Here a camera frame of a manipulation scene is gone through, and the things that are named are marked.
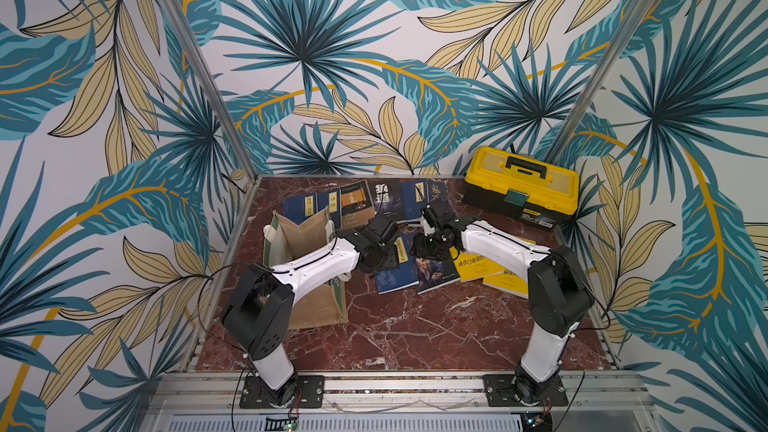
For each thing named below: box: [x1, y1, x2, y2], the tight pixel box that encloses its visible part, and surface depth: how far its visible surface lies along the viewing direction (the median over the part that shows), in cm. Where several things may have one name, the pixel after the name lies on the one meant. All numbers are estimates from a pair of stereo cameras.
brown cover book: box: [340, 179, 376, 230], surface depth 112 cm
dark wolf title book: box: [367, 178, 406, 222], surface depth 112 cm
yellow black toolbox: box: [462, 146, 580, 229], surface depth 100 cm
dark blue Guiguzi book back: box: [427, 179, 447, 203], surface depth 116 cm
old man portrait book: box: [415, 258, 460, 295], surface depth 94 cm
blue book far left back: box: [282, 194, 318, 226], surface depth 110 cm
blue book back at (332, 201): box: [317, 188, 342, 230], surface depth 112 cm
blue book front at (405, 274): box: [376, 232, 419, 295], surface depth 94 cm
